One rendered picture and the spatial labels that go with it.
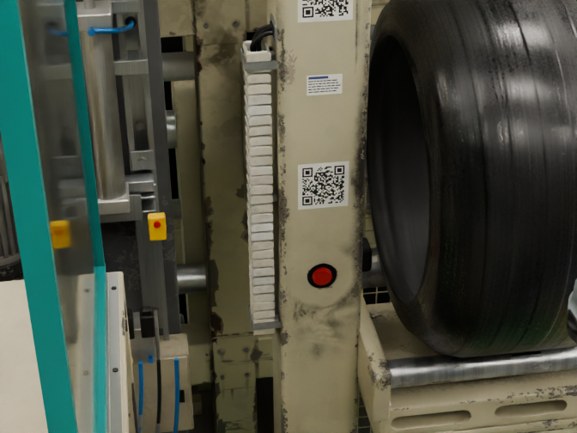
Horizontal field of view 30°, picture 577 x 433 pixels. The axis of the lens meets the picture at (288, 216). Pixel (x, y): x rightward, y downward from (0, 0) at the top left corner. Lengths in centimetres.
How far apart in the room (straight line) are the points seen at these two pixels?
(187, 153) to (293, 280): 77
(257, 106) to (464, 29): 30
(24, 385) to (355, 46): 65
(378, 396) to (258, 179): 38
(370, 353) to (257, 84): 47
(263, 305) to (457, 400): 34
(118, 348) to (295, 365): 61
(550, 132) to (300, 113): 35
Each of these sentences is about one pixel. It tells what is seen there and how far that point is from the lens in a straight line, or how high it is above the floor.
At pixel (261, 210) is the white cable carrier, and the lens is 160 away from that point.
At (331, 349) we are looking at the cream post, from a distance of 175.
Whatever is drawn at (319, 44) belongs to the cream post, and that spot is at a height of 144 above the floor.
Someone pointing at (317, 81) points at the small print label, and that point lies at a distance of 150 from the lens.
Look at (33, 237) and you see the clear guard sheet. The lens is 65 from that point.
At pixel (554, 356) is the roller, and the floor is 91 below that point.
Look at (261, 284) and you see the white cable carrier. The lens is 167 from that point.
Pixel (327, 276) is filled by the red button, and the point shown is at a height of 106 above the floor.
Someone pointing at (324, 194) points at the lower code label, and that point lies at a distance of 159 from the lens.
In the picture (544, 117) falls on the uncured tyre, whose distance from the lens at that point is 145.
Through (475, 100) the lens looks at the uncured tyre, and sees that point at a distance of 143.
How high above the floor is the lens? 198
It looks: 31 degrees down
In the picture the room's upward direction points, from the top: straight up
